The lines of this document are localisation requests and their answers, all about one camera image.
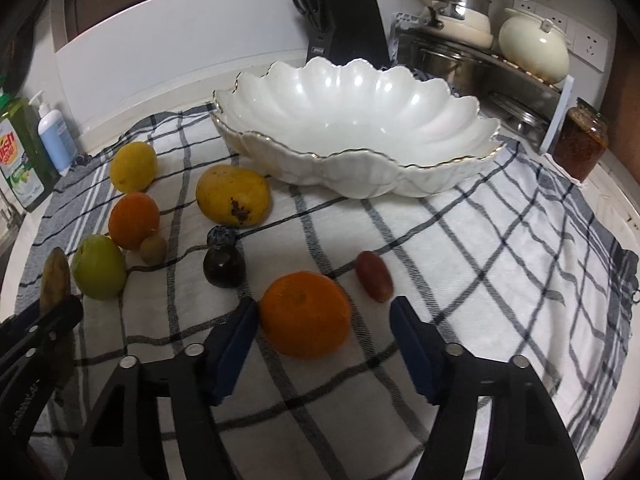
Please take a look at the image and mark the green apple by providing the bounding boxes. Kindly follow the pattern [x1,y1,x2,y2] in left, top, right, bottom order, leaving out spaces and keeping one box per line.
[72,234,127,300]

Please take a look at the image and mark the small brownish banana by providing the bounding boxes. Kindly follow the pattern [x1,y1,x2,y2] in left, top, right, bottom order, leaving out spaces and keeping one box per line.
[39,247,70,314]

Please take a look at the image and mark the red grape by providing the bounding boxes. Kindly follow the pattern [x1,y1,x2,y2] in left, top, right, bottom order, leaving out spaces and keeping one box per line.
[355,252,394,304]

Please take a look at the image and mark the yellow mango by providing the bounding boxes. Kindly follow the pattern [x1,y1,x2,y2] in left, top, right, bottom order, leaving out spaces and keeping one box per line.
[195,165,271,228]

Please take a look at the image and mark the black scissors in block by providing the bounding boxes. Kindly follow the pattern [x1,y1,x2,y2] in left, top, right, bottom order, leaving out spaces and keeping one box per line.
[292,0,331,34]

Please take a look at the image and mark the white scalloped fruit bowl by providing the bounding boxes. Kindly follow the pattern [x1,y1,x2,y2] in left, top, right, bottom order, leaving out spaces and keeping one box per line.
[212,58,504,200]

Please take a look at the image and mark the blue pump soap bottle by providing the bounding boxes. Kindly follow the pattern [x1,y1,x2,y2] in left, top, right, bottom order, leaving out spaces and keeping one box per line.
[29,91,79,176]

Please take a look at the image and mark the checkered kitchen cloth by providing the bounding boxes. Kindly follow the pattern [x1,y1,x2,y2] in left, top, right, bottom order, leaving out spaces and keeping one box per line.
[30,107,638,479]

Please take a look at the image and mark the small orange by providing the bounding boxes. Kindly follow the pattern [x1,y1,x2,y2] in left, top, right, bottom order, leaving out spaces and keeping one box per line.
[108,192,160,252]

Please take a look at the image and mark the green dish soap bottle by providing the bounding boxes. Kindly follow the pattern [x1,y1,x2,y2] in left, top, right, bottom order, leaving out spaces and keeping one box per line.
[0,90,60,212]

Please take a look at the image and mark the metal kitchen rack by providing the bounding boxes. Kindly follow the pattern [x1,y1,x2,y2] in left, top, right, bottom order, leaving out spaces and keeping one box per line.
[390,12,574,154]

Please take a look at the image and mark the jar of red sauce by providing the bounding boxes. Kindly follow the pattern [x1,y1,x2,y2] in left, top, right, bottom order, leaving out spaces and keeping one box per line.
[552,98,608,182]

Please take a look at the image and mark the white wall socket strip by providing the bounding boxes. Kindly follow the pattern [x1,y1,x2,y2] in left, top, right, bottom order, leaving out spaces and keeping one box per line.
[513,0,610,73]

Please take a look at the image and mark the steel pot under rack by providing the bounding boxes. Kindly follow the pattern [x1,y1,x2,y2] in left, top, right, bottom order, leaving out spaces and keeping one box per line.
[408,44,484,96]

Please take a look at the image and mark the large orange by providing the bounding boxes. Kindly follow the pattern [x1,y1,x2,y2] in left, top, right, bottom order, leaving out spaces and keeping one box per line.
[259,271,352,360]

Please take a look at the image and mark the glass pot lid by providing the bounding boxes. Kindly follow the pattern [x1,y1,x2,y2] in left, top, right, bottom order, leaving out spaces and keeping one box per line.
[488,91,549,138]

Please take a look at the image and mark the small yellow-green fruit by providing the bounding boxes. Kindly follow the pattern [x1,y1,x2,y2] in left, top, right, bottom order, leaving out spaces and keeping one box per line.
[139,234,167,266]

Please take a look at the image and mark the blueberry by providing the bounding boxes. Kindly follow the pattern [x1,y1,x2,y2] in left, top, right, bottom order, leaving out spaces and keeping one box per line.
[206,226,238,247]

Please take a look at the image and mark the black knife block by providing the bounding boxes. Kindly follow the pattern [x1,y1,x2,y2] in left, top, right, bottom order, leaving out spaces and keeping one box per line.
[307,0,390,70]

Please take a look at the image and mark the cream kettle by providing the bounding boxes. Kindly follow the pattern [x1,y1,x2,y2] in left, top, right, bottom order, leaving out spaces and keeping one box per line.
[498,8,570,84]

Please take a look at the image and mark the cream saucepan with handle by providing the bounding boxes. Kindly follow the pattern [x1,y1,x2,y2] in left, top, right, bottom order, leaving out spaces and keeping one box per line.
[397,0,494,50]

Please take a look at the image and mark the yellow lemon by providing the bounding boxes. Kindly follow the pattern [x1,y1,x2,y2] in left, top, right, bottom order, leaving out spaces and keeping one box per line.
[110,142,158,194]

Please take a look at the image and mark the dark purple plum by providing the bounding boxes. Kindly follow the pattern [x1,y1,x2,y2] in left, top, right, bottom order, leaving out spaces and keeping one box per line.
[203,245,246,288]

